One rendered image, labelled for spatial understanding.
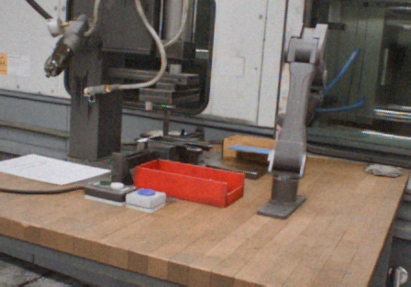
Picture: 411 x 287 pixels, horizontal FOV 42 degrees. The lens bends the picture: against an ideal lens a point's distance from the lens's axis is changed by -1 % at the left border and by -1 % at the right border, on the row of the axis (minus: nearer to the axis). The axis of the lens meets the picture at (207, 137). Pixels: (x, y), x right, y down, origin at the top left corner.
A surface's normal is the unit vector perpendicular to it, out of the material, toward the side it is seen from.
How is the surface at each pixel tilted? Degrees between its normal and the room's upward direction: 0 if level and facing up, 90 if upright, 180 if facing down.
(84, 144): 90
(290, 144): 73
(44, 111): 90
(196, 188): 90
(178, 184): 90
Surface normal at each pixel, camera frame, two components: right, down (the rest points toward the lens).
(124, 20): -0.41, 0.13
